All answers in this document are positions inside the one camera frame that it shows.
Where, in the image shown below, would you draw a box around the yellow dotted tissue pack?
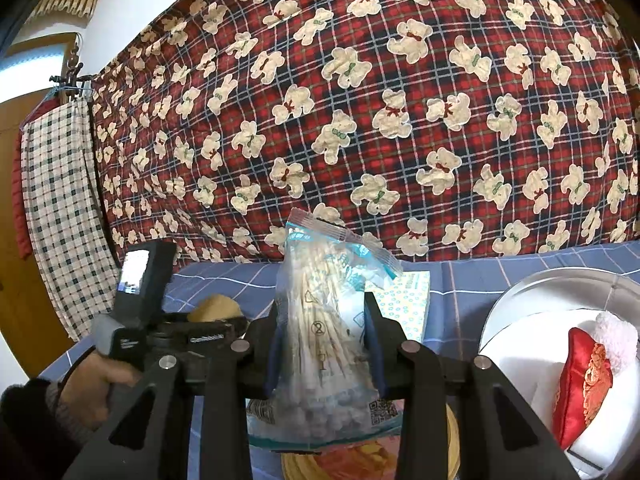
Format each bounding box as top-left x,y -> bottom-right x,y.
364,270 -> 433,347

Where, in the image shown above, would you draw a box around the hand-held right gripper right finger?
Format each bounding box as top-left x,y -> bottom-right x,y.
362,291 -> 589,480

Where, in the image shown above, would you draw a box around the red plaid bear blanket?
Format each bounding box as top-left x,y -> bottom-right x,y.
91,0 -> 640,267

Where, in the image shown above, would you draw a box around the round white container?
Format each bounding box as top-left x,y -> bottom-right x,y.
476,265 -> 640,480

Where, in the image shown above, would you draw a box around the blue plaid bed sheet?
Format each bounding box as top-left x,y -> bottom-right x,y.
36,246 -> 640,480

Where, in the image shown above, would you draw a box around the cotton swab bag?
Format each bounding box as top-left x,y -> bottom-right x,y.
246,206 -> 406,454

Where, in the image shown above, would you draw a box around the red embroidered pouch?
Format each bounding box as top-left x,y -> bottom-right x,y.
551,326 -> 616,452

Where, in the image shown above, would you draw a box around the cream curtain fringe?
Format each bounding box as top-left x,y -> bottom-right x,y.
29,0 -> 99,24

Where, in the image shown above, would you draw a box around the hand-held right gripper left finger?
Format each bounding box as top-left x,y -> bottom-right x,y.
62,304 -> 292,480

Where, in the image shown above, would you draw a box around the tan sponge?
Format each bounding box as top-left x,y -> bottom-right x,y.
186,294 -> 248,324

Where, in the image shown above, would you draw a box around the cream green checked cloth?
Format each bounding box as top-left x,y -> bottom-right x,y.
19,94 -> 124,344

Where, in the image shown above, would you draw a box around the person's left forearm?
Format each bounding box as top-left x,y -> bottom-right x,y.
0,376 -> 109,480

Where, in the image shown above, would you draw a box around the metal hanger hooks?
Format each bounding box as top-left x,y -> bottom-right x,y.
49,46 -> 97,102

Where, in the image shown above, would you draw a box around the white fluffy plush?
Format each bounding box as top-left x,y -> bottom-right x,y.
594,310 -> 639,377

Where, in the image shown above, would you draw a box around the person's left hand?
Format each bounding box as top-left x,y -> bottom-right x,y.
57,351 -> 144,442

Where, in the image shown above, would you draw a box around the gold round tin pink lid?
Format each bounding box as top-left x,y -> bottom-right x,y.
279,399 -> 462,480

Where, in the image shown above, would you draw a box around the wooden door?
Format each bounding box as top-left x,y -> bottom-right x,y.
0,34 -> 117,377

